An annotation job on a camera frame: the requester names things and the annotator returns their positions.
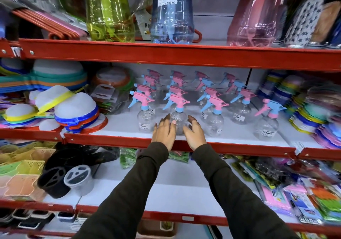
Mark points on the person's left hand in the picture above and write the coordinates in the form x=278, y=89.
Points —
x=163, y=136

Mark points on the person's right hand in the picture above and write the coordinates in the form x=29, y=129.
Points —
x=195, y=139

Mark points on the person's left middle finger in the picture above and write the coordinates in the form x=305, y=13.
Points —
x=167, y=123

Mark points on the person's left little finger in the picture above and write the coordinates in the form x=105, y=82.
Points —
x=156, y=129

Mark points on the person's right thumb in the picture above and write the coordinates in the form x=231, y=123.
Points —
x=187, y=132

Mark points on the clear spray bottle pink trigger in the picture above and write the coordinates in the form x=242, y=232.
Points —
x=179, y=111

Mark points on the person's left forearm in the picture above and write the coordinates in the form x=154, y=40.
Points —
x=127, y=193

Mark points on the person's right forearm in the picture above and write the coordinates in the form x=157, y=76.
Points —
x=234, y=196

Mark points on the green packet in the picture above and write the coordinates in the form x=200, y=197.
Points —
x=179, y=156
x=127, y=157

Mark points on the group of small spray bottles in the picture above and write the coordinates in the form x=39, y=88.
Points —
x=213, y=103

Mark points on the bagged round colourful lids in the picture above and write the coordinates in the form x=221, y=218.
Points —
x=113, y=87

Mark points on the red metal shelf rack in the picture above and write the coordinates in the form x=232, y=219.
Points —
x=186, y=53

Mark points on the grey cylindrical holder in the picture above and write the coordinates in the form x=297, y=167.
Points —
x=80, y=180

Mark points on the brown plastic tray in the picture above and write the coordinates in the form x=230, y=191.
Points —
x=157, y=229

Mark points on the pile of colourful mesh strainers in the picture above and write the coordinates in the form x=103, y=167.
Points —
x=53, y=100

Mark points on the large blue clear bottle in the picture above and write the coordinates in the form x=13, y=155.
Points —
x=172, y=15

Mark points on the clear wrapped packet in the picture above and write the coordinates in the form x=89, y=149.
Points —
x=143, y=15

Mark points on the white shelf price tag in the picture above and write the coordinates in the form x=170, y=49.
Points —
x=299, y=148

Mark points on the black cylindrical holder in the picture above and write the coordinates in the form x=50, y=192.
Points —
x=53, y=177

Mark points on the pile of colourful packaged cloths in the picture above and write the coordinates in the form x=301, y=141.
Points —
x=293, y=188

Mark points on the stacks of colourful plastic plates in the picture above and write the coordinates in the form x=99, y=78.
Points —
x=311, y=108

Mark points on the large green clear bottle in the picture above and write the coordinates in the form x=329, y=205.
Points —
x=109, y=9

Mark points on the large pink clear bottle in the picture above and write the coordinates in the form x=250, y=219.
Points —
x=255, y=15

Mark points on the stack of colourful plastic baskets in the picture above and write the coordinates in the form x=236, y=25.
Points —
x=21, y=172

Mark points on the row of black white trays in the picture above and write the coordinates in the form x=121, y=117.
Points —
x=40, y=218

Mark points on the stack of orange pink hangers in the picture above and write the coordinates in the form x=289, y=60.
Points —
x=50, y=24

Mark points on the star print fabric item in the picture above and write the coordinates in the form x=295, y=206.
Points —
x=303, y=20

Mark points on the brown fabric item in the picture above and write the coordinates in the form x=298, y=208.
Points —
x=326, y=20

